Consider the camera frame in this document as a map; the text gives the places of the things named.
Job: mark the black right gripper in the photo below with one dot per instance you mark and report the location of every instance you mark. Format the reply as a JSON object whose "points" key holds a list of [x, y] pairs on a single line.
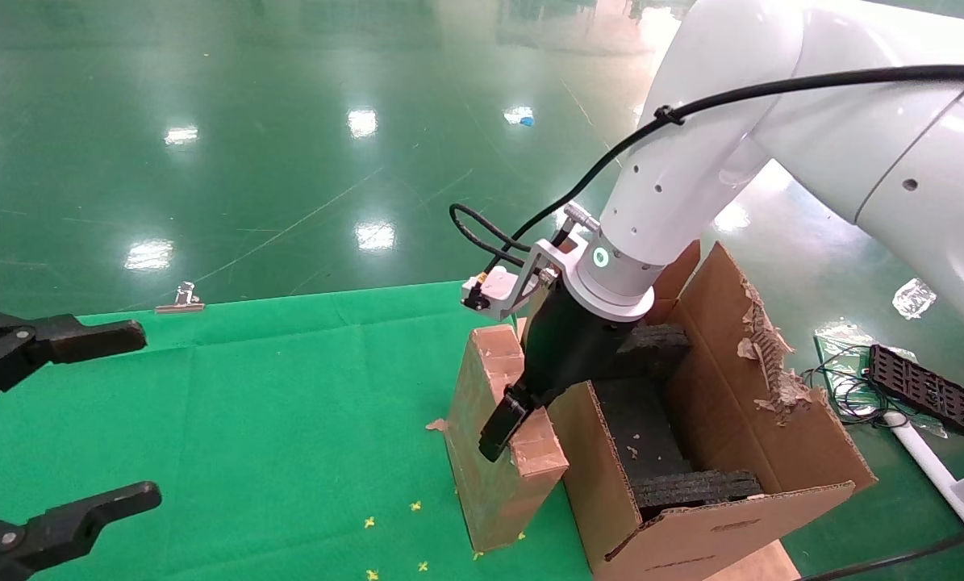
{"points": [[566, 347]]}

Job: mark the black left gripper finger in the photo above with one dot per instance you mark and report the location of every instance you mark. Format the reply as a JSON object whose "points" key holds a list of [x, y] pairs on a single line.
{"points": [[86, 339], [70, 524]]}

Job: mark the taped brown cardboard box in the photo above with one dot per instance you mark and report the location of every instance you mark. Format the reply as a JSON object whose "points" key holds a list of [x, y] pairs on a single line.
{"points": [[490, 492]]}

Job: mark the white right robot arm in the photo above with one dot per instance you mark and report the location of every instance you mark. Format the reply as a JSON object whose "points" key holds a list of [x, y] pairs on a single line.
{"points": [[691, 161]]}

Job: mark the small cardboard scrap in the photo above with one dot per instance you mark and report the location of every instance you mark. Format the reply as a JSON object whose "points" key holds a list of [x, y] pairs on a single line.
{"points": [[437, 424]]}

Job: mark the large open cardboard carton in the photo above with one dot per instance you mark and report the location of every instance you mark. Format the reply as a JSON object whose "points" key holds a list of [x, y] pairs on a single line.
{"points": [[772, 428]]}

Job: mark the silver binder clip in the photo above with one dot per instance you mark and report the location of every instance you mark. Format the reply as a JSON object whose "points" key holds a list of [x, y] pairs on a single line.
{"points": [[183, 303]]}

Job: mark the black foam sheet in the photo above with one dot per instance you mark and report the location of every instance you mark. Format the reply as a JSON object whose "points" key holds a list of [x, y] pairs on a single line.
{"points": [[643, 428]]}

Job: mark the black foam block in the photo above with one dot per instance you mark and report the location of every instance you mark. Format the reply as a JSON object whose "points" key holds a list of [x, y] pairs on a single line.
{"points": [[691, 491], [659, 351]]}

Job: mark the green tablecloth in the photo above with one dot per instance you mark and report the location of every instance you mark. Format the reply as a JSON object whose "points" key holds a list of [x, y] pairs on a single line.
{"points": [[288, 403]]}

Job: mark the green plastic bag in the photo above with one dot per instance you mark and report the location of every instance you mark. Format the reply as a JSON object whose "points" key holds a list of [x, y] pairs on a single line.
{"points": [[840, 343]]}

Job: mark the black grid tray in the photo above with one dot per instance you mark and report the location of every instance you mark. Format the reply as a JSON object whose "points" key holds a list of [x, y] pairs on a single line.
{"points": [[925, 391]]}

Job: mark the clear plastic bag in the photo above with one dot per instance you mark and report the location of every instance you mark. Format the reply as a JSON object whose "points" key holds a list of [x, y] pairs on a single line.
{"points": [[913, 298]]}

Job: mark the white pole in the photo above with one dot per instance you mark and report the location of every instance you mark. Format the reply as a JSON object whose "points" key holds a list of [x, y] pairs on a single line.
{"points": [[933, 472]]}

